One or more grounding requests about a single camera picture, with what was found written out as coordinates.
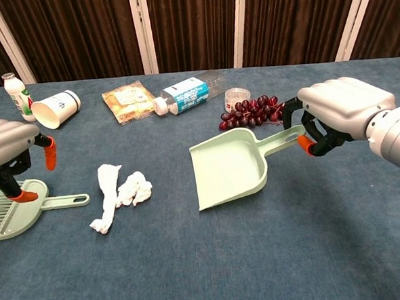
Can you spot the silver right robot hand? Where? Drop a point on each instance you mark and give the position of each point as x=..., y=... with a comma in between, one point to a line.
x=346, y=100

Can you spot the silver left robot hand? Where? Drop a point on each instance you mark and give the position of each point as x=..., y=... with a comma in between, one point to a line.
x=6, y=141

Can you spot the mint green hand broom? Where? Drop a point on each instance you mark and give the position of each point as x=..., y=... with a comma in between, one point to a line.
x=24, y=218

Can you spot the long white tissue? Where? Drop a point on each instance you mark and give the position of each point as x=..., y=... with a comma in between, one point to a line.
x=108, y=186

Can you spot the mint green plastic dustpan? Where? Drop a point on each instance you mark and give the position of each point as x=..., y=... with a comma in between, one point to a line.
x=228, y=165

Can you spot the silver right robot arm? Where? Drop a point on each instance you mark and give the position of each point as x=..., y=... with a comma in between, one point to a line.
x=396, y=138

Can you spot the white yogurt drink bottle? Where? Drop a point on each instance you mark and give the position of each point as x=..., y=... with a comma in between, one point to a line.
x=14, y=90

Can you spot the white paper cup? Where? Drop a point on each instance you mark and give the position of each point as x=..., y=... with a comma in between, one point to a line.
x=58, y=107

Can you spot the red grape bunch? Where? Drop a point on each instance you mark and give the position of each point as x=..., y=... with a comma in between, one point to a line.
x=248, y=114

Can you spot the small clear plastic jar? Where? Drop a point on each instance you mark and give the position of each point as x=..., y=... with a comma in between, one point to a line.
x=237, y=95

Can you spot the yellow snack packet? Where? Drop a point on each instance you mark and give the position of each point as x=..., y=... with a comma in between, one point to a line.
x=129, y=100

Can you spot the clear water bottle blue label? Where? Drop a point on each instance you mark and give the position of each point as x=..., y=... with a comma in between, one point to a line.
x=186, y=93

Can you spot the blue felt table cover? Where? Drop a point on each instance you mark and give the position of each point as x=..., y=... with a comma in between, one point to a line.
x=227, y=257

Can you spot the white partition frame post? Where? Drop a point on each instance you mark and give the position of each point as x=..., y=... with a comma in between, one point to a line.
x=240, y=25
x=355, y=18
x=8, y=42
x=142, y=31

